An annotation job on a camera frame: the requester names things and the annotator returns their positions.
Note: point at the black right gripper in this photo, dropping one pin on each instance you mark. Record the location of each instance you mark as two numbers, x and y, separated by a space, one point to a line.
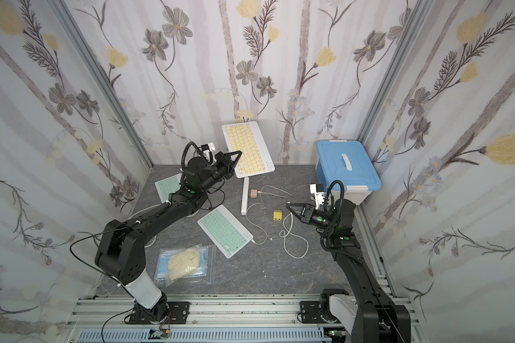
306 213

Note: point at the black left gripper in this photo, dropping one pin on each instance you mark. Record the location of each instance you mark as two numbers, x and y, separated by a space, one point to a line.
225 163

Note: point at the yellow charger plug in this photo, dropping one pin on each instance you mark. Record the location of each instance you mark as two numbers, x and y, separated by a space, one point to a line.
277 215

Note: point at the yellow wireless keyboard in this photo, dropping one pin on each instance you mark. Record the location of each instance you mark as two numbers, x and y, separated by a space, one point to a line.
247 138

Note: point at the white power strip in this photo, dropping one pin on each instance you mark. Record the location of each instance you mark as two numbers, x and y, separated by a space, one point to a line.
245 196

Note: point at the green wireless keyboard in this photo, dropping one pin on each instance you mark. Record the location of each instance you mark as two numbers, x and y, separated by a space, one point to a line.
167 186
225 230

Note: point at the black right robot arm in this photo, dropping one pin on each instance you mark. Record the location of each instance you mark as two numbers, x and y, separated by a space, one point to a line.
373 316

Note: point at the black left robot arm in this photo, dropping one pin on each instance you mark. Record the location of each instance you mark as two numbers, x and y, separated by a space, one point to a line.
121 253

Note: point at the blue lid storage box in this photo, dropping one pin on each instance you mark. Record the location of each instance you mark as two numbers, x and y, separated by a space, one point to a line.
348 162

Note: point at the bagged blue masks and gloves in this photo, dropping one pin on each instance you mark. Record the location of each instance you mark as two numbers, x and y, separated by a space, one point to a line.
193 265

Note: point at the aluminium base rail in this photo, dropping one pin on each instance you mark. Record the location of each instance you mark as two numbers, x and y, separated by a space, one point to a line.
207 318

